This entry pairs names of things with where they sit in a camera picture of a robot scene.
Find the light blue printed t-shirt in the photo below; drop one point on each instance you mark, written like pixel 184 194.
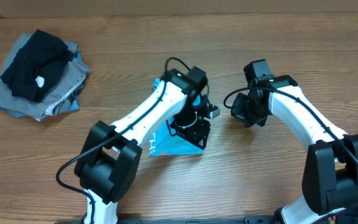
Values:
pixel 163 142

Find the black folded garment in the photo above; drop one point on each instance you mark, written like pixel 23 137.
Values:
pixel 37 66

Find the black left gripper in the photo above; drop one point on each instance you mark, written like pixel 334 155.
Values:
pixel 192 132

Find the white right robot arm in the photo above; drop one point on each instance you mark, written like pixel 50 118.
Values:
pixel 330 177

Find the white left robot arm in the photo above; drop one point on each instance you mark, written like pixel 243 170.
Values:
pixel 109 159

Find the grey folded garment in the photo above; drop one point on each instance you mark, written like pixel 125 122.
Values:
pixel 55 101

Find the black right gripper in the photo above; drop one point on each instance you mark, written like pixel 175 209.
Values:
pixel 237 112

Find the black table edge rail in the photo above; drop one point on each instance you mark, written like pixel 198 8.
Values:
pixel 191 221

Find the teal folded garment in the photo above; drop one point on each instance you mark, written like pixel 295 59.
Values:
pixel 73 96

